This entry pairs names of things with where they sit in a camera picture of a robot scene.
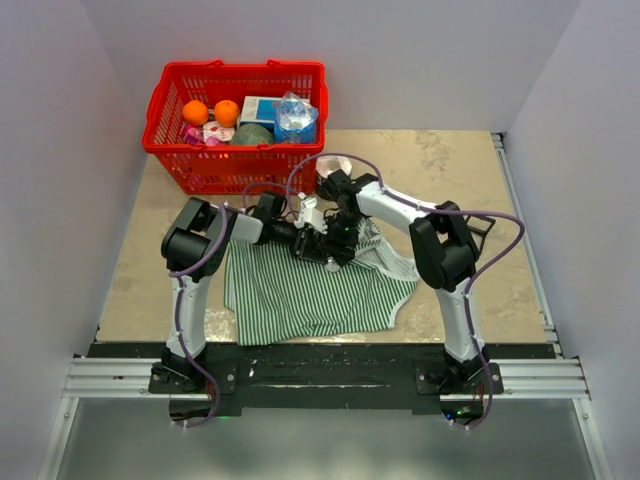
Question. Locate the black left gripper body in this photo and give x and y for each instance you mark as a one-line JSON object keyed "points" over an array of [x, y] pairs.
{"points": [[291, 236]]}

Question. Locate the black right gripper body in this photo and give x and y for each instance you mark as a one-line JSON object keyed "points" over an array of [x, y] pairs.
{"points": [[342, 231]]}

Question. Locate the green white striped garment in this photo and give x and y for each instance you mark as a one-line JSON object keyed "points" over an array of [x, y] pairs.
{"points": [[276, 297]]}

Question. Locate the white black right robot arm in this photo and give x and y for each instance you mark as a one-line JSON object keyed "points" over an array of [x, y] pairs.
{"points": [[444, 251]]}

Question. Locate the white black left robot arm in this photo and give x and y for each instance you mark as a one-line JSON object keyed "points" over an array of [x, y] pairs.
{"points": [[194, 247]]}

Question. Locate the black wrapped toilet roll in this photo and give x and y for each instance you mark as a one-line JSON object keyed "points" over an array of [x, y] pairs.
{"points": [[327, 165]]}

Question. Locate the blue wrapped tissue pack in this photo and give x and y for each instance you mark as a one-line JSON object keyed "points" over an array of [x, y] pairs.
{"points": [[295, 120]]}

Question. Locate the green melon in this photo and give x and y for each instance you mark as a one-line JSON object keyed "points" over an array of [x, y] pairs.
{"points": [[251, 134]]}

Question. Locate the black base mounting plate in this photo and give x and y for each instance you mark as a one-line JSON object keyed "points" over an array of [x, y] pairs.
{"points": [[352, 376]]}

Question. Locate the red plastic shopping basket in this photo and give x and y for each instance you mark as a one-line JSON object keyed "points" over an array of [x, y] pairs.
{"points": [[229, 170]]}

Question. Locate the white blue carton box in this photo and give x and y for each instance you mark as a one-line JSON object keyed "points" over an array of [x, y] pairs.
{"points": [[259, 110]]}

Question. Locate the pink white snack packet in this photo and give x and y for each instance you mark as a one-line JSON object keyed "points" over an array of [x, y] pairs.
{"points": [[210, 134]]}

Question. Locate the right orange fruit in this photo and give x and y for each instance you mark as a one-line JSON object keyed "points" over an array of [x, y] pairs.
{"points": [[226, 113]]}

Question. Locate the orange fruit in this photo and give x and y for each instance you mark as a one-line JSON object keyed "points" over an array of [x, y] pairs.
{"points": [[195, 113], [226, 113]]}

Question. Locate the left orange fruit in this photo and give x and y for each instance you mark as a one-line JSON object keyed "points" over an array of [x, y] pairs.
{"points": [[195, 113]]}

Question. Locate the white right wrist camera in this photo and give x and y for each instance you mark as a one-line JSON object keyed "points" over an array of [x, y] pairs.
{"points": [[314, 217]]}

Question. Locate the small black square frame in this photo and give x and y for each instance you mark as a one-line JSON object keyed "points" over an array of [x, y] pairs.
{"points": [[480, 226]]}

